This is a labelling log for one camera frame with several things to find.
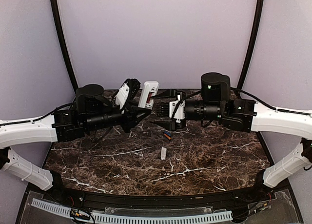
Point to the right black frame post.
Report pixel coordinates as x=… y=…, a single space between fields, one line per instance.
x=251 y=44

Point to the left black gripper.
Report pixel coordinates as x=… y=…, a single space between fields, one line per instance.
x=131 y=112

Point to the left black frame post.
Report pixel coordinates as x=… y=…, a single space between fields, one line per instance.
x=62 y=44

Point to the white battery cover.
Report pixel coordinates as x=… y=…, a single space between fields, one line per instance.
x=163 y=153

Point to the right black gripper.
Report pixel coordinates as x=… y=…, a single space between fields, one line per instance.
x=171 y=125

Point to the white slotted cable duct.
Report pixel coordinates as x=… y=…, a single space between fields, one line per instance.
x=135 y=216

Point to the black frame post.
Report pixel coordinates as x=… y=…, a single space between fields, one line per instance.
x=251 y=44
x=62 y=44

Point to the white remote control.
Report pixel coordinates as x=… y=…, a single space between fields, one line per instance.
x=150 y=89

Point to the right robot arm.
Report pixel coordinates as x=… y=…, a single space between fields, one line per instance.
x=244 y=115

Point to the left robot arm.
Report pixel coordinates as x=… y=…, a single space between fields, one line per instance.
x=90 y=111

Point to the black front rail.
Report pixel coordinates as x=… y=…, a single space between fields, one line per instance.
x=97 y=200

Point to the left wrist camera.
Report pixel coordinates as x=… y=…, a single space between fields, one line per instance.
x=126 y=92

